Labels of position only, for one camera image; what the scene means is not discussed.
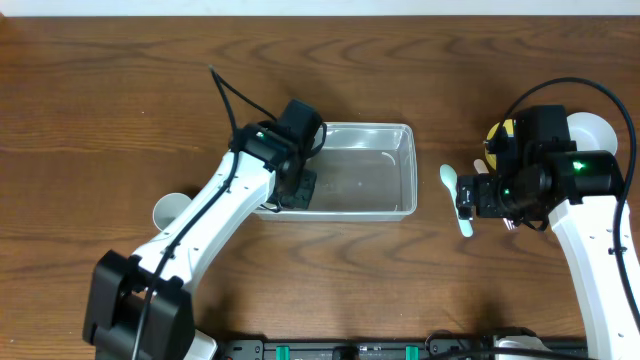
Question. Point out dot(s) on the grey plastic bowl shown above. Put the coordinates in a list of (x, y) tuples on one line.
[(591, 132)]

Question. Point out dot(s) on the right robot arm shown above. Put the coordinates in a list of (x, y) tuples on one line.
[(543, 175)]

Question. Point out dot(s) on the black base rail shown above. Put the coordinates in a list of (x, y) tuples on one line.
[(464, 346)]

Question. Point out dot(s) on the grey plastic cup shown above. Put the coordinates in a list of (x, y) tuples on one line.
[(168, 208)]

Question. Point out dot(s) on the yellow plastic bowl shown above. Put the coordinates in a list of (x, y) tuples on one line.
[(498, 140)]

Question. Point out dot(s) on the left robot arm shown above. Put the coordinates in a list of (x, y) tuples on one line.
[(140, 306)]

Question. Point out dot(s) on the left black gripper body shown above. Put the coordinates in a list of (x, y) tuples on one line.
[(302, 189)]

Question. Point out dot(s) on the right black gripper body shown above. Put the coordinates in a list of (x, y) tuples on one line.
[(465, 195)]

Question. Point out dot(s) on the clear plastic storage container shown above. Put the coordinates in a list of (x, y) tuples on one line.
[(366, 172)]

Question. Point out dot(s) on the white plastic fork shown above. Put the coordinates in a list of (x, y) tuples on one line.
[(481, 168)]

